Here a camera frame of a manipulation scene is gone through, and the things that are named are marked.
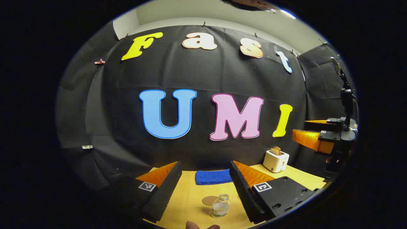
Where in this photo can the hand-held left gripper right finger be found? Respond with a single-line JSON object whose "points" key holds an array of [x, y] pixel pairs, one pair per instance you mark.
{"points": [[243, 194]]}

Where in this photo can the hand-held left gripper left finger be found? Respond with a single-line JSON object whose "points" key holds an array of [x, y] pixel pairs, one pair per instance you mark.
{"points": [[165, 190]]}

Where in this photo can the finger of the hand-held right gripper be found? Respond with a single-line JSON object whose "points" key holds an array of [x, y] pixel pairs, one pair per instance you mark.
{"points": [[332, 124], [310, 140]]}

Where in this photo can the clear plastic water bottle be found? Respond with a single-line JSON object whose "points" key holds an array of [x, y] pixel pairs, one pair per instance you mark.
{"points": [[220, 208]]}

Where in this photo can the round brown coaster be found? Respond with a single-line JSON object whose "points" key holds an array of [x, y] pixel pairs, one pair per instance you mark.
{"points": [[208, 200]]}

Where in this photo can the toast slice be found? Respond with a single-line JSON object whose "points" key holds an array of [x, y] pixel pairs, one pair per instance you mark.
{"points": [[273, 151], [278, 149]]}

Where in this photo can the blue folded towel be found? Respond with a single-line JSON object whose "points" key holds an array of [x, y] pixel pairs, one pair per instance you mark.
{"points": [[213, 177]]}

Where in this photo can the white toaster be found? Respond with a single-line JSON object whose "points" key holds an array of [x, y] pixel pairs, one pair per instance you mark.
{"points": [[275, 163]]}

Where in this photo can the black backdrop cloth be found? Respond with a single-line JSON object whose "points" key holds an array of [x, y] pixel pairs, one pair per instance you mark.
{"points": [[190, 73]]}

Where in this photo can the brown cloth clip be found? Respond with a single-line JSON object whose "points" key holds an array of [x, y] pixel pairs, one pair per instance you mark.
{"points": [[100, 61]]}

